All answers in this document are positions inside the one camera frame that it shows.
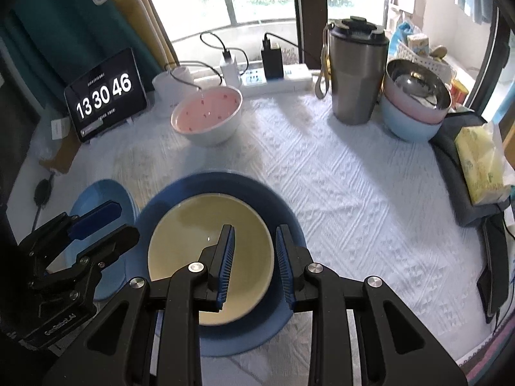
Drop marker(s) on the black flat device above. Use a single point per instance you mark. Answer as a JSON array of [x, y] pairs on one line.
[[489, 281]]

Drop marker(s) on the cream bowl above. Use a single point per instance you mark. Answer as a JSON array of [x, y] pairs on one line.
[[181, 241]]

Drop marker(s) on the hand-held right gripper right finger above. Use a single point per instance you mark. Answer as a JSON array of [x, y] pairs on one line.
[[285, 269]]

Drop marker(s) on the red can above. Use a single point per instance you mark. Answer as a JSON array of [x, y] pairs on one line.
[[458, 92]]

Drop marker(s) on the white charger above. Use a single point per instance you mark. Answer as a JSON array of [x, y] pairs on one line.
[[230, 68]]

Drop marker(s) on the white power strip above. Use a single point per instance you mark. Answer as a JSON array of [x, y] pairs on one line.
[[293, 76]]

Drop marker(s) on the black tablet showing clock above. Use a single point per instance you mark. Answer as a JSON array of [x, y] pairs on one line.
[[104, 92]]

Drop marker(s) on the white desk lamp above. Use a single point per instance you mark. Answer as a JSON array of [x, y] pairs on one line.
[[165, 88]]

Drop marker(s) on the teal curtain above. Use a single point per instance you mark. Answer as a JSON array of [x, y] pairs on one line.
[[60, 28]]

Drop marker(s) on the light blue bowl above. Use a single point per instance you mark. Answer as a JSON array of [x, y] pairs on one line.
[[402, 128]]

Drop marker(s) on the steel tumbler with black lid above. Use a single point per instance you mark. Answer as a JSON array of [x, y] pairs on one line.
[[354, 80]]

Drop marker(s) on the white plastic basket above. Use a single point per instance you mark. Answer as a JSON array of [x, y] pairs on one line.
[[402, 54]]

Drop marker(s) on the cardboard box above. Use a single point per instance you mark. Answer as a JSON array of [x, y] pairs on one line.
[[60, 152]]

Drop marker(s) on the white bowl with pink inside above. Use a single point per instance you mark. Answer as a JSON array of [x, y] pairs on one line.
[[201, 108]]

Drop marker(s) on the white tablet stand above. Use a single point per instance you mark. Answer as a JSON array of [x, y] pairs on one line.
[[134, 120]]

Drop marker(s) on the white textured tablecloth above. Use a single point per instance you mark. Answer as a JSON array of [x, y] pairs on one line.
[[342, 209]]

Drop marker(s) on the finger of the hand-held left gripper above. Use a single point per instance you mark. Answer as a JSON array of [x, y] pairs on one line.
[[116, 243], [96, 219]]

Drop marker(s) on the yellow curtain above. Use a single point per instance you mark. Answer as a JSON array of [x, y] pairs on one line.
[[128, 20]]

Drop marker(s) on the black charger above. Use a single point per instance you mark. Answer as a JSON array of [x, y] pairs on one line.
[[272, 62]]

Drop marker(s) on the pink steel bowl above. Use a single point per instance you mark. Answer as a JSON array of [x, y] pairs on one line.
[[402, 106]]

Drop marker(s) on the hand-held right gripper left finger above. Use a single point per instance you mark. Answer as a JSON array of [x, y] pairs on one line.
[[225, 269]]

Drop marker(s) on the yellow tissue pack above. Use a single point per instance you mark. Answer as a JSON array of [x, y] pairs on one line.
[[483, 161]]

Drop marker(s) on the large blue plate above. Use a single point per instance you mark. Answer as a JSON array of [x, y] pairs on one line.
[[96, 193]]

